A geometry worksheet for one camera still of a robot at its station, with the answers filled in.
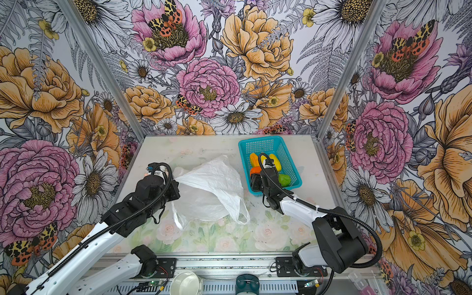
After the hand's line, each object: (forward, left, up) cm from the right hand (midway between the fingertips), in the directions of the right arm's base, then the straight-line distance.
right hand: (255, 180), depth 90 cm
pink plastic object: (-42, -37, -8) cm, 56 cm away
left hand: (-10, +32, +12) cm, 36 cm away
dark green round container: (-41, +6, -1) cm, 42 cm away
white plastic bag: (-12, +19, +11) cm, 25 cm away
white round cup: (-40, +29, -9) cm, 50 cm away
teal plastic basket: (+27, -13, -4) cm, 30 cm away
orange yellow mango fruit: (+16, -1, -5) cm, 17 cm away
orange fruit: (+1, 0, +6) cm, 6 cm away
